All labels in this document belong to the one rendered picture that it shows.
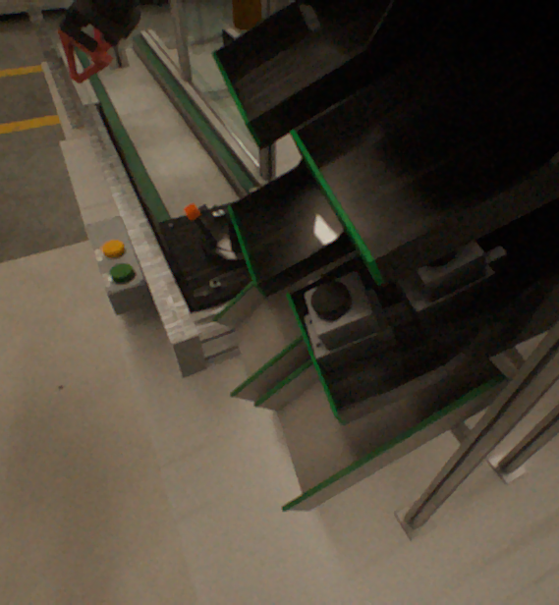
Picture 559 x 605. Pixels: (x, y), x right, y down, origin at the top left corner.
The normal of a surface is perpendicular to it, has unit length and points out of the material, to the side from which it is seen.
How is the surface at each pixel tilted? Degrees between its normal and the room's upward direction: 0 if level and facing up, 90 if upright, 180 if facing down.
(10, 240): 0
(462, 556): 0
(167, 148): 0
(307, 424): 45
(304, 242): 25
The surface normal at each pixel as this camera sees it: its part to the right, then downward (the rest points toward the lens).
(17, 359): 0.00, -0.65
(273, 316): -0.68, -0.32
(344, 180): -0.40, -0.50
